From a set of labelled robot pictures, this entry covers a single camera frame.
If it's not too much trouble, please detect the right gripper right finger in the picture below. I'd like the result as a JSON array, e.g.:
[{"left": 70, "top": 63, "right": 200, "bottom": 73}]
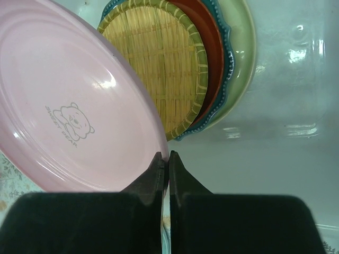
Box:
[{"left": 168, "top": 151, "right": 325, "bottom": 253}]

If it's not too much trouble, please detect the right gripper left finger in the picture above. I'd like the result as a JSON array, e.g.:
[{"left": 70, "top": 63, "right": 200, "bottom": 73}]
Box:
[{"left": 1, "top": 153, "right": 165, "bottom": 253}]

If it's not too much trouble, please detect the pink plate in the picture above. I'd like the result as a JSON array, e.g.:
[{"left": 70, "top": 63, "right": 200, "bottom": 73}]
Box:
[{"left": 1, "top": 1, "right": 169, "bottom": 192}]

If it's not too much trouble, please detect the teal scalloped plate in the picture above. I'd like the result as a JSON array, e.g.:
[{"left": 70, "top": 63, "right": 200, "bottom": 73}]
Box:
[{"left": 99, "top": 0, "right": 236, "bottom": 142}]

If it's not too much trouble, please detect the olive green plate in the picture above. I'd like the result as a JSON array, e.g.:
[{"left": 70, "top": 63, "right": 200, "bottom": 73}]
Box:
[{"left": 97, "top": 1, "right": 208, "bottom": 140}]

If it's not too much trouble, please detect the red brown round plate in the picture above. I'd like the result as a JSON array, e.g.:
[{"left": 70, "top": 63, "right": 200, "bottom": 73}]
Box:
[{"left": 171, "top": 0, "right": 225, "bottom": 126}]

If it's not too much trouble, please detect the cream and green plate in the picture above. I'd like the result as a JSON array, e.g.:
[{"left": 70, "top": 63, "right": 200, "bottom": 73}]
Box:
[{"left": 207, "top": 1, "right": 256, "bottom": 129}]

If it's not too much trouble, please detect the clear white plastic bin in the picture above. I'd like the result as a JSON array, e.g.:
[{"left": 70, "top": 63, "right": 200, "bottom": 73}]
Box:
[{"left": 55, "top": 0, "right": 339, "bottom": 254}]

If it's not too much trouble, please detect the floral patterned table mat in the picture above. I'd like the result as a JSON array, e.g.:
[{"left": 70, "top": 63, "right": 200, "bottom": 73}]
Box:
[{"left": 0, "top": 153, "right": 42, "bottom": 224}]

